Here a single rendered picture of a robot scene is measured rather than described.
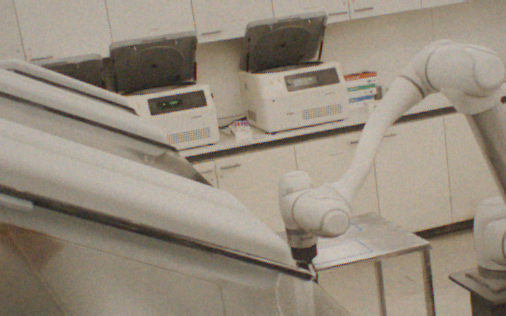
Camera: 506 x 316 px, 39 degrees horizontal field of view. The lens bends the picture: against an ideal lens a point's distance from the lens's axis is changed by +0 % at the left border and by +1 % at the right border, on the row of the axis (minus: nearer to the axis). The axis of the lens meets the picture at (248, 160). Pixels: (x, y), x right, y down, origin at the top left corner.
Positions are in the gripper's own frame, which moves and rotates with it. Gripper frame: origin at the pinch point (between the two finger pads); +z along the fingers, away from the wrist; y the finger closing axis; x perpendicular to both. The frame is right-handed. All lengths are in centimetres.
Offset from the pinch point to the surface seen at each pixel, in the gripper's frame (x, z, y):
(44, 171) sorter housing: -59, -76, 118
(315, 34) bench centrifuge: 106, -64, -261
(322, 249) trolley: 18.8, -2.1, -40.4
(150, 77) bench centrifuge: -3, -53, -276
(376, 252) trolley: 32.9, -2.0, -26.4
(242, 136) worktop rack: 39, -13, -225
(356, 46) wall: 147, -49, -292
